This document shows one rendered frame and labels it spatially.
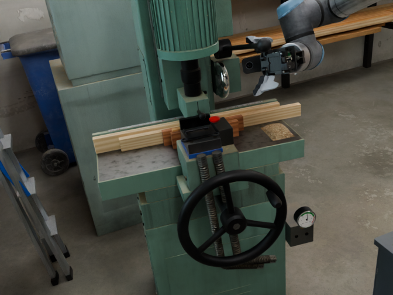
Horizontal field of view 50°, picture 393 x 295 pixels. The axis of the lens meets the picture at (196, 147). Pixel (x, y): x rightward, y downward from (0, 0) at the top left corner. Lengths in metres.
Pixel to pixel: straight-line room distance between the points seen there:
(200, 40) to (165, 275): 0.72
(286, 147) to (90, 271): 1.36
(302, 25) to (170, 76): 0.43
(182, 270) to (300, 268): 0.88
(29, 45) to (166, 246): 1.89
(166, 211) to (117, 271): 1.04
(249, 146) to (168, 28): 0.40
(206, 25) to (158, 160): 0.39
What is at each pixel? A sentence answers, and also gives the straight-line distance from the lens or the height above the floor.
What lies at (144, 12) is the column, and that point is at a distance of 1.36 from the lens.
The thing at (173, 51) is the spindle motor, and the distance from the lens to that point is 1.14.
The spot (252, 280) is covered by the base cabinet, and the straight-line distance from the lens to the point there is 1.49.
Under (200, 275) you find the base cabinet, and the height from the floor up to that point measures 0.49.
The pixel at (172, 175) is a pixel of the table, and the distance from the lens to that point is 1.17.
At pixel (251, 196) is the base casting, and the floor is 0.74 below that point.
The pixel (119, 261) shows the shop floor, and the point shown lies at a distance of 2.27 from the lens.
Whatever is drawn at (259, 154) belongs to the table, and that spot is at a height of 0.88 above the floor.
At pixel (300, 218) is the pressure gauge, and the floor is 0.67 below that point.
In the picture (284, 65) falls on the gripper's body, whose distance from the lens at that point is 1.16.
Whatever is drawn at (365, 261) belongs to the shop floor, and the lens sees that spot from 2.20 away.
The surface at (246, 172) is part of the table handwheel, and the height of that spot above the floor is 0.95.
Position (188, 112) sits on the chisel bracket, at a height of 1.00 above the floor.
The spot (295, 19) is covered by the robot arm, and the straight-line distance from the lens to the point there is 1.35.
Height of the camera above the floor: 1.47
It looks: 27 degrees down
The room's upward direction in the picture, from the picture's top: 7 degrees counter-clockwise
